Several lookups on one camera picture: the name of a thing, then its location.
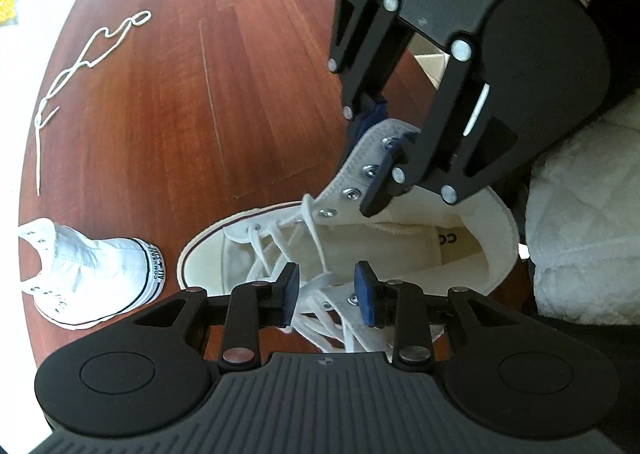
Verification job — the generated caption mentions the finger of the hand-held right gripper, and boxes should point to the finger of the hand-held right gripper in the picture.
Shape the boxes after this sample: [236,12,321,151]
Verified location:
[359,39,531,217]
[327,0,416,135]

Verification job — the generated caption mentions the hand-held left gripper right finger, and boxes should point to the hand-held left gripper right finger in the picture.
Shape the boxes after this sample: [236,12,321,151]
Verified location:
[352,263,518,369]

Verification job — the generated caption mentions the white quilted cloth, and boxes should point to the white quilted cloth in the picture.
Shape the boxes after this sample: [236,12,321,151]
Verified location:
[525,99,640,322]

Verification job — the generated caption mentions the loose white shoelace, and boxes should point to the loose white shoelace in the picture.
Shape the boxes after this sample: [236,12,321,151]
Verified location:
[34,10,152,196]

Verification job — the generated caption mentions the cream high-top canvas sneaker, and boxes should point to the cream high-top canvas sneaker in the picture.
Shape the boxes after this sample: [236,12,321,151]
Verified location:
[177,119,521,355]

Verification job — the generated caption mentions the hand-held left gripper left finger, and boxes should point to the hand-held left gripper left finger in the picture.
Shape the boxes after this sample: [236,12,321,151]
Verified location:
[135,263,301,369]

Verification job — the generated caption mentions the white shoelace threaded through sneaker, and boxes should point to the white shoelace threaded through sneaker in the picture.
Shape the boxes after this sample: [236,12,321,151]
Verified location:
[244,194,351,355]

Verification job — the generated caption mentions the bright white high-top sneaker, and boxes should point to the bright white high-top sneaker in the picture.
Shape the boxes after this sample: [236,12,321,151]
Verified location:
[17,218,165,331]

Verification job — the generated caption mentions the cardboard box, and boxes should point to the cardboard box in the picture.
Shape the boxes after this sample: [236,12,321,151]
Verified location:
[411,31,453,85]

